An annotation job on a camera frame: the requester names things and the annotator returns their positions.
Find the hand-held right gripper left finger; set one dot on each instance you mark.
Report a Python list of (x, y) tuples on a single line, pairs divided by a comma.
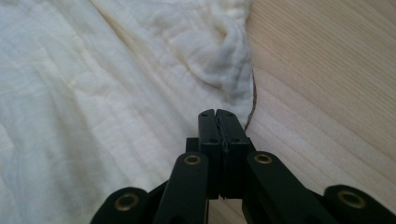
[(208, 133)]

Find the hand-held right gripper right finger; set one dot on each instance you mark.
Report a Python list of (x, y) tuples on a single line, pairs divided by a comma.
[(234, 133)]

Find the white cloth with brown trim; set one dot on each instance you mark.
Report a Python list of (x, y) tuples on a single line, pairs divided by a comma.
[(93, 93)]

